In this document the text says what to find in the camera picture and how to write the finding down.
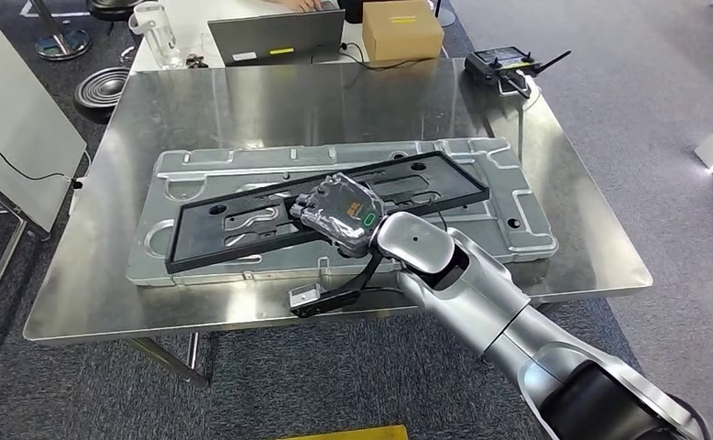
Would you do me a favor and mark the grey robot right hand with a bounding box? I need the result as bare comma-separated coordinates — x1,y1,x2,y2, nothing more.
290,171,388,259

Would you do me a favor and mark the black plastic panel part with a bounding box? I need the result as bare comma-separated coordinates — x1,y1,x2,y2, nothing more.
165,150,491,276

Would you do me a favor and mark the stainless steel workbench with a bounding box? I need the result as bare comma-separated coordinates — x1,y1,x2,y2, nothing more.
22,57,654,390

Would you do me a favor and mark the grey laptop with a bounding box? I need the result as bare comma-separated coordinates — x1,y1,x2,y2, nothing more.
207,6,346,67

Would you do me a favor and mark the white desk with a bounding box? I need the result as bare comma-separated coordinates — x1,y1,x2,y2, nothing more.
130,0,473,75

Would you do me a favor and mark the brown cardboard box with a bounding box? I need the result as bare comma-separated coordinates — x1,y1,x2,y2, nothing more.
361,0,445,62

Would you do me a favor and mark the grey stamped metal panel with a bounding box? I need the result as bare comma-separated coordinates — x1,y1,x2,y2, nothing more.
126,136,559,288

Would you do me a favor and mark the black round stool base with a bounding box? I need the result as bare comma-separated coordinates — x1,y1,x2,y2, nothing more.
86,0,145,22

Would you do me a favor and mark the black remote controller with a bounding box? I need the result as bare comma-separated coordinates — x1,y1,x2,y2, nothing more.
464,45,573,100

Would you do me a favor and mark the round ribbed metal base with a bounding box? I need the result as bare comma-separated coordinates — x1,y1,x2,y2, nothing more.
73,65,132,112

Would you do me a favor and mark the pole with round base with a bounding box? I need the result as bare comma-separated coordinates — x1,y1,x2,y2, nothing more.
27,0,93,62

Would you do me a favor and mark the white board panel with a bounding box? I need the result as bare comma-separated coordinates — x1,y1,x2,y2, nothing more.
0,0,89,235

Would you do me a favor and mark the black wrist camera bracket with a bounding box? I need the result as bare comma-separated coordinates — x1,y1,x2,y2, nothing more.
292,251,385,319

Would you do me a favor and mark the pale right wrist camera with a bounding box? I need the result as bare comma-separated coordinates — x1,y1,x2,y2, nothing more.
288,282,326,314

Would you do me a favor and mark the black desk cable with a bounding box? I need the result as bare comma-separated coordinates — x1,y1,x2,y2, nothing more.
336,40,433,72

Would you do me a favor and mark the thin black board cable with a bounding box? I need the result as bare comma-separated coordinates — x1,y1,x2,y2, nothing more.
0,120,84,186

